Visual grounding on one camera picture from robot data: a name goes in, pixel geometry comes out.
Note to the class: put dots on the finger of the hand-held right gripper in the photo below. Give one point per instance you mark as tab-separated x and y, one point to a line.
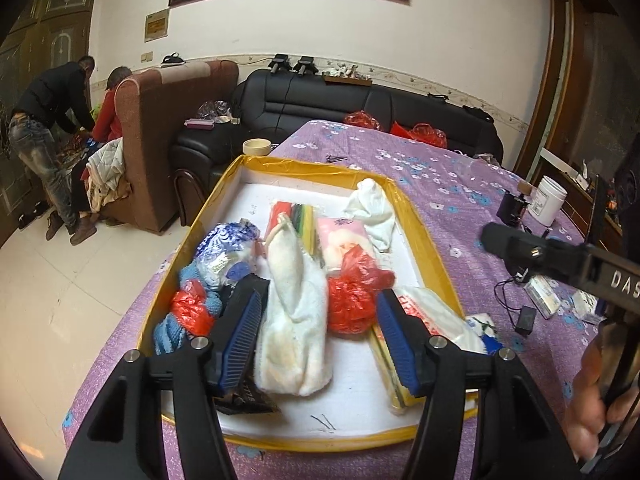
540	255

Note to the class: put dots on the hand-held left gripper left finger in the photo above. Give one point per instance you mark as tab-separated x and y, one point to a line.
245	332

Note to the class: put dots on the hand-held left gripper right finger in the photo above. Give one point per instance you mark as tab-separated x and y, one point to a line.
400	342

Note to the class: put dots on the gold foil packet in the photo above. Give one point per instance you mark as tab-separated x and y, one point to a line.
382	355

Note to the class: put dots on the white packet with red label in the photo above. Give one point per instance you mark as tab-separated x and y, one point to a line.
440	315

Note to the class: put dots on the white towel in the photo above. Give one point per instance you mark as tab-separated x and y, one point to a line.
295	320

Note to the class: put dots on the red plastic bag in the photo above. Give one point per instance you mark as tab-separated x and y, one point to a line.
355	295
187	307
420	135
362	121

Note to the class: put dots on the black foil packet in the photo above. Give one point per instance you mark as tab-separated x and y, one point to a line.
250	400

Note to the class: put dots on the large blue towel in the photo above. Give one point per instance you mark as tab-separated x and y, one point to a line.
165	335

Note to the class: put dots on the silver and blue patterned packet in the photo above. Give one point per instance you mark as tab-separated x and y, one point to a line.
220	255

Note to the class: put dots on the yellow-edged white tray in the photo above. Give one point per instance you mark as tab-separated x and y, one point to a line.
350	410

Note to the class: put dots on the blue and white tissue packet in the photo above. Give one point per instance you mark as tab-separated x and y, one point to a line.
487	342

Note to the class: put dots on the pink packet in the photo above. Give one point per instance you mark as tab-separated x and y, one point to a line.
345	240

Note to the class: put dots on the person's right hand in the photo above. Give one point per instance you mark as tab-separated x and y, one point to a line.
587	400

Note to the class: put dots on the white floral tissue packet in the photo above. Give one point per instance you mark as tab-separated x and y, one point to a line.
542	297

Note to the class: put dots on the white plastic jar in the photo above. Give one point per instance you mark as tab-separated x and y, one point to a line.
550	200

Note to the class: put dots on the black power adapter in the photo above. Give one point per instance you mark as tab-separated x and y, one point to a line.
526	321

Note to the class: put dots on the purple floral tablecloth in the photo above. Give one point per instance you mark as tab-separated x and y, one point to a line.
475	200

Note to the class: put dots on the black hairpins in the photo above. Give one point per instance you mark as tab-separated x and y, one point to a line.
324	422

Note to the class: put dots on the clear plastic cup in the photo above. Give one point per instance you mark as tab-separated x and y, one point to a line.
472	167

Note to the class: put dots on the rainbow striped packet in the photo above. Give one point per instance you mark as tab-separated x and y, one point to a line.
306	225

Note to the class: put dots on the cream cloth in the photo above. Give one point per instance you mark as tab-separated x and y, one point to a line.
370	205

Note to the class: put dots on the black bag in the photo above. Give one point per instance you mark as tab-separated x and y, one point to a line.
477	113

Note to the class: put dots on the wooden glass-front cabinet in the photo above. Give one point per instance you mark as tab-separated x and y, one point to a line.
560	85

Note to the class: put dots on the tape roll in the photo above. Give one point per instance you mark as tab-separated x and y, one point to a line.
256	147

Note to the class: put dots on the small black item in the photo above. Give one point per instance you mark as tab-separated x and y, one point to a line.
439	96

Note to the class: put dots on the small scissors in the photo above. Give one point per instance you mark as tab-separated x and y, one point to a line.
336	159

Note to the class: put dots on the quilted blanket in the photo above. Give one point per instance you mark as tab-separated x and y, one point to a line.
107	170

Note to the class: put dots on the brown armchair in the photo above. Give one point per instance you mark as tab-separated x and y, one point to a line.
165	135

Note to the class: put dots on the pink case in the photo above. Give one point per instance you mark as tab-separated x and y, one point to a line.
200	124

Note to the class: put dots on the clear plastic bag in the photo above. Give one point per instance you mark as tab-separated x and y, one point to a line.
215	111

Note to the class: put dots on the black leather sofa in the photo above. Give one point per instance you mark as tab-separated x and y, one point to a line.
310	95

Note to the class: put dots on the white carved ornament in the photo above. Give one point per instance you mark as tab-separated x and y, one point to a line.
347	72

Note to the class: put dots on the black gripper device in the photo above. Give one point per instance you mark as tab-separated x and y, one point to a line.
278	64
305	65

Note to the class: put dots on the black clothes iron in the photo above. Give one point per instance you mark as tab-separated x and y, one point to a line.
173	59

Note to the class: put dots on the wooden door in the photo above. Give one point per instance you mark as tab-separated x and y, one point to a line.
50	20

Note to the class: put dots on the gold wall plaque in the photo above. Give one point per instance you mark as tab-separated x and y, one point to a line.
156	26

